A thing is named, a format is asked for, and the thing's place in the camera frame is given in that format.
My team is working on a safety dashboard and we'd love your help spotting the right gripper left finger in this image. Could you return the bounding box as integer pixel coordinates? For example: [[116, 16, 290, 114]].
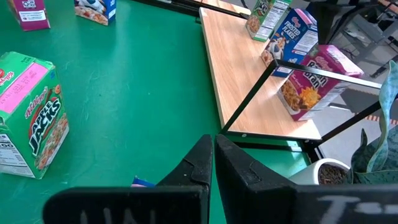
[[157, 133, 215, 189]]

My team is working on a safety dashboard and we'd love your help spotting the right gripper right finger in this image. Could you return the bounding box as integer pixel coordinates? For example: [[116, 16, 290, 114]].
[[215, 134, 297, 224]]

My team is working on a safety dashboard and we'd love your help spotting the Frosted Flakes cereal box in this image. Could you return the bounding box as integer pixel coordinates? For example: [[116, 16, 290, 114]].
[[130, 175, 156, 188], [73, 0, 118, 26], [260, 8, 320, 78]]

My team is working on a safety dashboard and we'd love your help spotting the Raisin Bran cereal box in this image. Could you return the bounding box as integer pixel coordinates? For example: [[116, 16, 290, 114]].
[[6, 0, 51, 32], [277, 44, 364, 122]]

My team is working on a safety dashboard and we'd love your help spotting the Apple Jacks cereal box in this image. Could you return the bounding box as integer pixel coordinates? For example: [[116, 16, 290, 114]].
[[245, 0, 293, 43], [0, 51, 70, 180]]

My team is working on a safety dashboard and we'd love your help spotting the wooden shelf board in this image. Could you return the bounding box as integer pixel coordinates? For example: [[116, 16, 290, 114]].
[[198, 6, 323, 141]]

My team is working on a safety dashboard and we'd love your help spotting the white plant pot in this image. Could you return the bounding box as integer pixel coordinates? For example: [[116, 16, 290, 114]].
[[287, 157, 352, 187]]

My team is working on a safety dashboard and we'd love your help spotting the green table mat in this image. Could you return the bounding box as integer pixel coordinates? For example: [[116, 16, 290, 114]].
[[0, 0, 312, 224]]

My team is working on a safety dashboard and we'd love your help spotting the green snake plant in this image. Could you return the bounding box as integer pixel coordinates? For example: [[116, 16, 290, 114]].
[[346, 60, 398, 185]]

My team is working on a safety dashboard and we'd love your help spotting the black metal stand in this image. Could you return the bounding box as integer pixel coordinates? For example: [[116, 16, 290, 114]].
[[307, 0, 398, 78]]

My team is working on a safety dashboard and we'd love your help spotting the black metal shelf frame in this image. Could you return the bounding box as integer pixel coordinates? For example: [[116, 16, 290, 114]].
[[219, 58, 383, 164]]

